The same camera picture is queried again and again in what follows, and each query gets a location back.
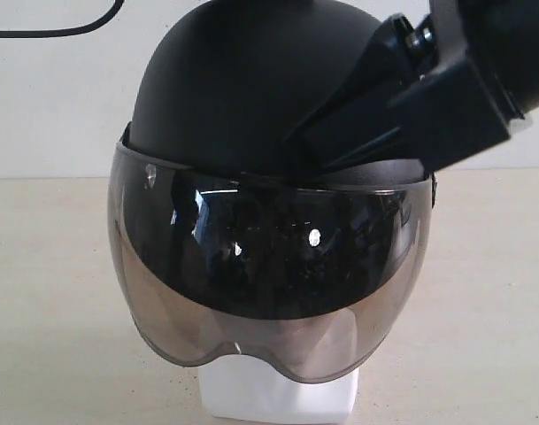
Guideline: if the black-sleeved right robot arm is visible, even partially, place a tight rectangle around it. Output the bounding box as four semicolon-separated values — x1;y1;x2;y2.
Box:
458;0;539;113

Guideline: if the black helmet with visor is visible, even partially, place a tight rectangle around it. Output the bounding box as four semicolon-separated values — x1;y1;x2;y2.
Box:
107;1;435;384

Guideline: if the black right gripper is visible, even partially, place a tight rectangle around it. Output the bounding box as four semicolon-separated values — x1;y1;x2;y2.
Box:
283;1;527;172

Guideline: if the white mannequin head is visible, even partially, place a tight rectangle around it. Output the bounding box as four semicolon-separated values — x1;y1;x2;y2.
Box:
198;309;358;424

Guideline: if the black cable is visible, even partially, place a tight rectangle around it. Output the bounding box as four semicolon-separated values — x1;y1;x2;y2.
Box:
0;0;128;39

